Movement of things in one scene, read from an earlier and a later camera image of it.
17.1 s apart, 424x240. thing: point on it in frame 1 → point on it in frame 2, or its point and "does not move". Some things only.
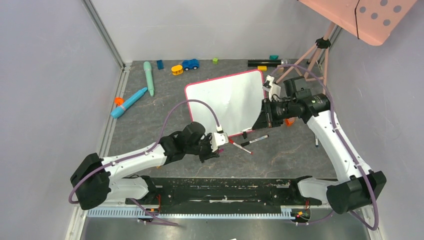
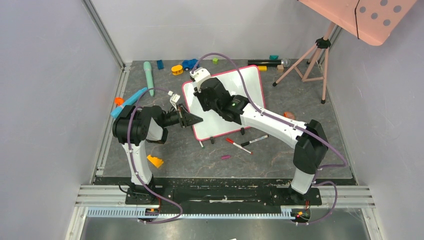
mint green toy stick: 147,68 does not move
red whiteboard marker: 231,141 does not move
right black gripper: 267,114 → 199,96
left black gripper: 210,154 → 189,119
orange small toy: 119,101 does not move
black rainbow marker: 248,142 does not move
